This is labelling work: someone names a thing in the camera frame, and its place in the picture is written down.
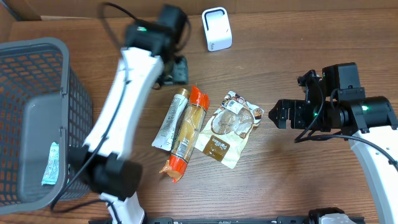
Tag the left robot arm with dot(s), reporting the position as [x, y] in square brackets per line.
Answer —
[149, 60]

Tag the brown white cookie pouch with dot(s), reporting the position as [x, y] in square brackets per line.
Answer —
[226, 133]

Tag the orange cracker sleeve package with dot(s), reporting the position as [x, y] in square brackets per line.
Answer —
[187, 136]

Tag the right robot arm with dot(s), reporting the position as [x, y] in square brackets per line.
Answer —
[336, 107]

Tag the white gold tube package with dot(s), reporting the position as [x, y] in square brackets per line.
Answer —
[165, 136]

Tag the white barcode scanner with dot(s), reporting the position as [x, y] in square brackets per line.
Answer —
[217, 29]

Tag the grey plastic basket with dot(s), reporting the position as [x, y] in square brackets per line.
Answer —
[42, 101]

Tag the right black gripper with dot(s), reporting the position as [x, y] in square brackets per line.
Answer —
[282, 107]

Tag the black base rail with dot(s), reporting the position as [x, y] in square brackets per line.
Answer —
[278, 220]

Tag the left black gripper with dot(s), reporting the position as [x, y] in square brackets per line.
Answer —
[182, 74]

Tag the teal snack packet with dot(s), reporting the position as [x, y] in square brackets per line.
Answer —
[50, 176]

